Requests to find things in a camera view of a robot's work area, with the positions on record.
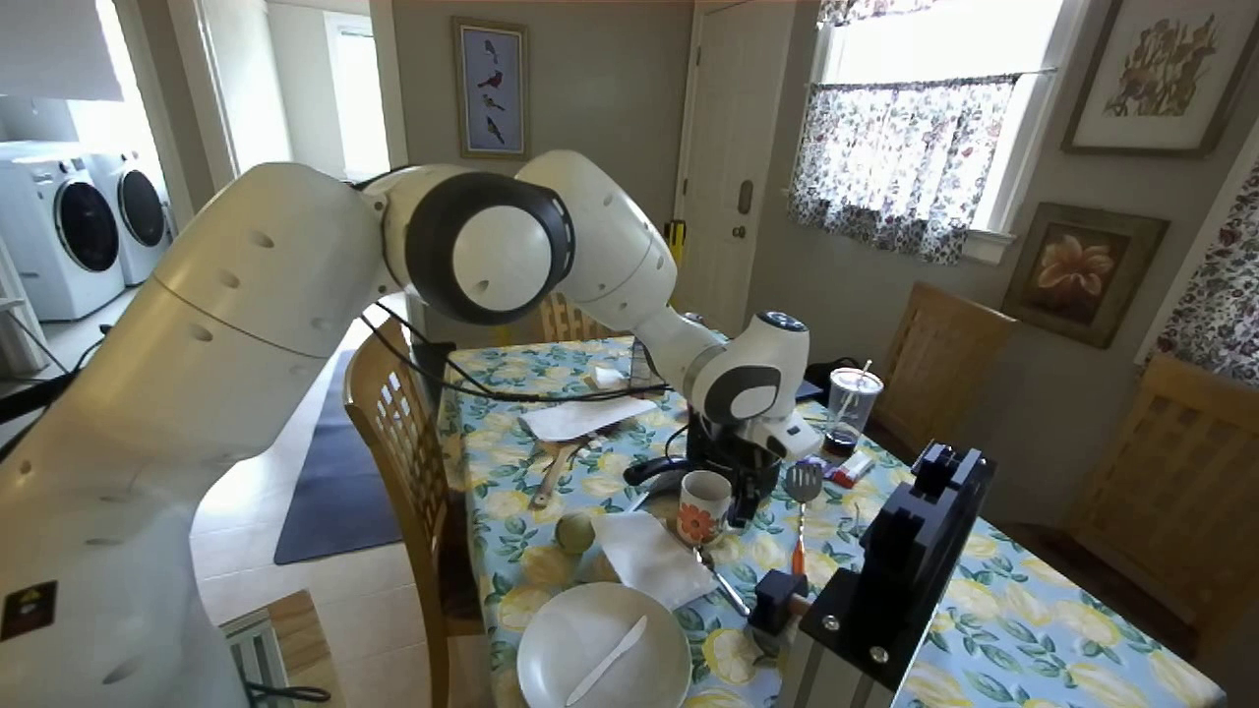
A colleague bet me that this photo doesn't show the lemon print tablecloth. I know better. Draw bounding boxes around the lemon print tablecloth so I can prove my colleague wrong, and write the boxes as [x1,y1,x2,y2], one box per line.
[435,335,1233,708]

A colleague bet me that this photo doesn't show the white panel door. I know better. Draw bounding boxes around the white panel door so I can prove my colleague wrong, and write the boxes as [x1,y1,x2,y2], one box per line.
[671,0,819,338]

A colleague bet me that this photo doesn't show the white washing machine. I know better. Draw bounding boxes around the white washing machine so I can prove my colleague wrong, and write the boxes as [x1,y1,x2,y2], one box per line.
[81,149,178,291]
[0,153,130,325]

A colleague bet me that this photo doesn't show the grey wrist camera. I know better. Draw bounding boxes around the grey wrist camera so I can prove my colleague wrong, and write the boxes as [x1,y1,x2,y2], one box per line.
[768,413,825,465]

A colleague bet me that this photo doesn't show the small black block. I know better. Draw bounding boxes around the small black block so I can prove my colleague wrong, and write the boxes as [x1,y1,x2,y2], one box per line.
[745,567,805,639]

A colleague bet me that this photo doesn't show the wooden lattice back chair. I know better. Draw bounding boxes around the wooden lattice back chair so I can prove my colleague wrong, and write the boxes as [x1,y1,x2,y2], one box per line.
[342,319,482,708]
[534,291,620,346]

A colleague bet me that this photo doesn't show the white round plate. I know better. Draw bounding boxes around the white round plate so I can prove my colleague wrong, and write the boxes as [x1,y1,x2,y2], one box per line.
[513,578,696,708]

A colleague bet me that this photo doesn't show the wooden spoon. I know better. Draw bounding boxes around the wooden spoon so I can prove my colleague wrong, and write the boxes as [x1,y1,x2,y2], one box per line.
[528,440,587,513]

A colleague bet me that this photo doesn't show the framed flower picture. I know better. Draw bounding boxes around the framed flower picture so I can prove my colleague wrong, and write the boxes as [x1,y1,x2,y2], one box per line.
[1000,197,1174,348]

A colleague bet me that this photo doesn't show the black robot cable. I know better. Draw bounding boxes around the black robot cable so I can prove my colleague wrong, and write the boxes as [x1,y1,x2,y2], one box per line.
[349,297,671,406]

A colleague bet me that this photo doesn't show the white paper sheet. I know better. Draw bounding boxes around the white paper sheet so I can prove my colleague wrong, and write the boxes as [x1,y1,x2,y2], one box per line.
[520,394,661,444]

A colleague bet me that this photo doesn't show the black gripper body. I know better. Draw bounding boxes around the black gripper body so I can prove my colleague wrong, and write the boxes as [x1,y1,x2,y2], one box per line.
[684,413,788,491]

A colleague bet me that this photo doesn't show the clear cup with straw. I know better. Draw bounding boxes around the clear cup with straw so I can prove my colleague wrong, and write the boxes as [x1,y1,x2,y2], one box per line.
[823,352,889,457]

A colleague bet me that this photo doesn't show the metal table knife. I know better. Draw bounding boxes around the metal table knife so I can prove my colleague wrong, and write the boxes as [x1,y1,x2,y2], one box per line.
[690,538,754,621]

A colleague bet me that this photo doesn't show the white paper napkin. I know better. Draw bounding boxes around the white paper napkin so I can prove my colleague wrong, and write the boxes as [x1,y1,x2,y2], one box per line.
[593,507,720,614]

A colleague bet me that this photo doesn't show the framed bird picture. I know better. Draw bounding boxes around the framed bird picture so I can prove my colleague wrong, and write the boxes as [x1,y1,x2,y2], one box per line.
[448,10,534,165]

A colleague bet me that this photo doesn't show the dark blue rug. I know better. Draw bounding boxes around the dark blue rug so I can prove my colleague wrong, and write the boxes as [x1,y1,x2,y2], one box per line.
[270,346,405,571]

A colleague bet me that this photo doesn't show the framed botanical print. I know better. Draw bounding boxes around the framed botanical print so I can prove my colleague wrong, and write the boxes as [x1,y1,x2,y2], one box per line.
[1057,0,1259,161]

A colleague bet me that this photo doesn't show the aluminium profile frame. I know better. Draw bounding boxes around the aluminium profile frame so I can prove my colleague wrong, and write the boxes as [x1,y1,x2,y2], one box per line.
[779,624,920,708]

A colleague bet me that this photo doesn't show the floral lace curtain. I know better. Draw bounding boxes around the floral lace curtain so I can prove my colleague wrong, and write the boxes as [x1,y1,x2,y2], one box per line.
[788,76,1037,266]

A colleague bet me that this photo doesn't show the floral wall hanging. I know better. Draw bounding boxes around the floral wall hanging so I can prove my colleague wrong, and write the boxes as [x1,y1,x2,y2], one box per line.
[1135,141,1259,390]

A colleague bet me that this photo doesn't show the wooden panel back chair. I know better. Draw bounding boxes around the wooden panel back chair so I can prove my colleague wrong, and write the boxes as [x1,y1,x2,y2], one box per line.
[1008,352,1259,671]
[871,277,1020,465]

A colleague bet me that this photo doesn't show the green lime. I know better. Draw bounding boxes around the green lime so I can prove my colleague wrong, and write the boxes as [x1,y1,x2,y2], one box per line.
[549,512,596,561]

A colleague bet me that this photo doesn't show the white mug with floral print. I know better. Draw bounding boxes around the white mug with floral print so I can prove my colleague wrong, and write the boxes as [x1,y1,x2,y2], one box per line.
[678,465,741,542]

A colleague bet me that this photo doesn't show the small red item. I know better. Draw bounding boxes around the small red item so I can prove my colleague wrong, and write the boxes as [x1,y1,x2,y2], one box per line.
[823,448,881,491]

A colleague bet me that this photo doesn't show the white plastic knife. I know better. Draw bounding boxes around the white plastic knife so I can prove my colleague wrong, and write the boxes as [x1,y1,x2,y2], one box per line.
[562,610,654,708]

